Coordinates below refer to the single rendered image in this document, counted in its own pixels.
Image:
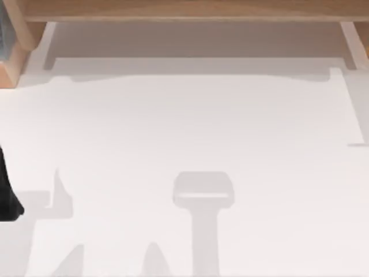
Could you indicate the wooden cupboard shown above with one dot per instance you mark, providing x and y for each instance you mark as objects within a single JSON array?
[{"x": 190, "y": 11}]

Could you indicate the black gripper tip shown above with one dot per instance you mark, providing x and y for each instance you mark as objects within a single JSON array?
[{"x": 8, "y": 199}]

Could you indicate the pale wooden drawer front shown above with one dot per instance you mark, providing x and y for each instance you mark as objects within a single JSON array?
[{"x": 14, "y": 54}]

